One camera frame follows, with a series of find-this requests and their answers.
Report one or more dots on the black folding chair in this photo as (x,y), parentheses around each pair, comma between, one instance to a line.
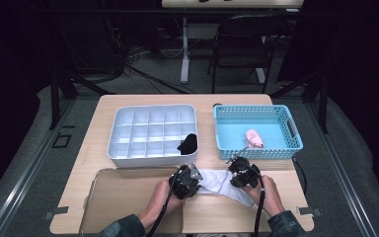
(243,42)

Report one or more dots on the white-legged desk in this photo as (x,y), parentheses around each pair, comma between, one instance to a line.
(185,49)

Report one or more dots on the clear plastic box lid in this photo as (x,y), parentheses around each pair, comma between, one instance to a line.
(118,197)

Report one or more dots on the white compartment box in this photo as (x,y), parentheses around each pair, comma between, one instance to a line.
(144,131)

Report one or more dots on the person's right hand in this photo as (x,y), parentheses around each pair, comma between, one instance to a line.
(269,197)

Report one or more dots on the aluminium floor rail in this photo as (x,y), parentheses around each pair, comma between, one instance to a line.
(23,177)
(345,184)

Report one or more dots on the white sock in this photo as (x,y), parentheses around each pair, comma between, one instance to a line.
(218,184)

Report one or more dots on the black square floor fitting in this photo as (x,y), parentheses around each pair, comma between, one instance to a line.
(61,141)

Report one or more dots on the black metal stand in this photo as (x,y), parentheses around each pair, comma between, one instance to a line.
(323,102)
(55,98)

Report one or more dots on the pink sock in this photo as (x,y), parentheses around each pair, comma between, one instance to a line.
(254,139)

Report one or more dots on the blue plastic basket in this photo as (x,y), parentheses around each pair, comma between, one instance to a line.
(260,123)

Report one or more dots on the black sock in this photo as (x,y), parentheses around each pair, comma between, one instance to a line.
(189,144)

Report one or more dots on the grey metal table bracket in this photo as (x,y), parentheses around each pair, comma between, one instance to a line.
(309,211)
(57,212)

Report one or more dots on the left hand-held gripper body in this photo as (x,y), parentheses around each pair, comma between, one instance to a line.
(184,182)

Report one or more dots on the person's left hand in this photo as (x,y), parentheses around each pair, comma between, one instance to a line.
(159,204)

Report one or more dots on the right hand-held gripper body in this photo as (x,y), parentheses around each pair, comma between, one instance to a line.
(246,173)

